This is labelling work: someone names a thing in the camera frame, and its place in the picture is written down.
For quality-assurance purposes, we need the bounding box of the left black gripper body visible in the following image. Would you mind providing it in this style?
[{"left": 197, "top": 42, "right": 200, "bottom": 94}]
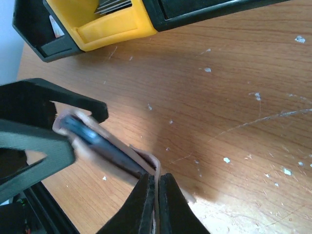
[{"left": 0, "top": 196, "right": 32, "bottom": 234}]

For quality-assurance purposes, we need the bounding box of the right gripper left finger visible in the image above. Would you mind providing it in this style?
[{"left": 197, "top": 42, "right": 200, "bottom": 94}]
[{"left": 98, "top": 174, "right": 155, "bottom": 234}]

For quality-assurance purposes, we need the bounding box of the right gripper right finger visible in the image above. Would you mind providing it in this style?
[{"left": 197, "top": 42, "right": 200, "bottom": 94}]
[{"left": 158, "top": 173, "right": 210, "bottom": 234}]

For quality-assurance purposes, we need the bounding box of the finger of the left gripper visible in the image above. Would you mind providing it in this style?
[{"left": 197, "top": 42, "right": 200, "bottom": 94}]
[
  {"left": 0, "top": 119, "right": 76, "bottom": 202},
  {"left": 0, "top": 78, "right": 108, "bottom": 128}
]

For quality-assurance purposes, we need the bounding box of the pink leather card holder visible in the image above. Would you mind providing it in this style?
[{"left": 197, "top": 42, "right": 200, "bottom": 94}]
[{"left": 52, "top": 109, "right": 197, "bottom": 234}]

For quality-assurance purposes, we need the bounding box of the white red card stack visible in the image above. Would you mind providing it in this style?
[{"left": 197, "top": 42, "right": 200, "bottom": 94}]
[{"left": 49, "top": 15, "right": 64, "bottom": 38}]

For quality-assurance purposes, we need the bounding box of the left black card bin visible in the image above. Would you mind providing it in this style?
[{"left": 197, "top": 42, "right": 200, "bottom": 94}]
[{"left": 12, "top": 0, "right": 82, "bottom": 62}]

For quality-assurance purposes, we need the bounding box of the black card bin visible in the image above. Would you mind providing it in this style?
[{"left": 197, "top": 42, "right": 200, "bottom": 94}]
[
  {"left": 143, "top": 0, "right": 284, "bottom": 32},
  {"left": 12, "top": 0, "right": 82, "bottom": 62}
]

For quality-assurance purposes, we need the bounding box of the yellow middle card bin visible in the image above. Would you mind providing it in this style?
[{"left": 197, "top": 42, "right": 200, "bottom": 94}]
[{"left": 47, "top": 0, "right": 157, "bottom": 52}]

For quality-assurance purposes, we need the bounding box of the black card stack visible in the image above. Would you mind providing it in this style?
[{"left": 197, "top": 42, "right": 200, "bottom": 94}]
[{"left": 94, "top": 0, "right": 132, "bottom": 15}]

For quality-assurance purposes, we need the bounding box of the right black card bin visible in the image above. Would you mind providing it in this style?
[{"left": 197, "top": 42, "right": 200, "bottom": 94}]
[{"left": 143, "top": 0, "right": 284, "bottom": 32}]

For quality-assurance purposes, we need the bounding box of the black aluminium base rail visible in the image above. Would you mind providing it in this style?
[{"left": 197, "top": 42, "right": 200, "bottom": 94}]
[{"left": 23, "top": 182, "right": 79, "bottom": 234}]

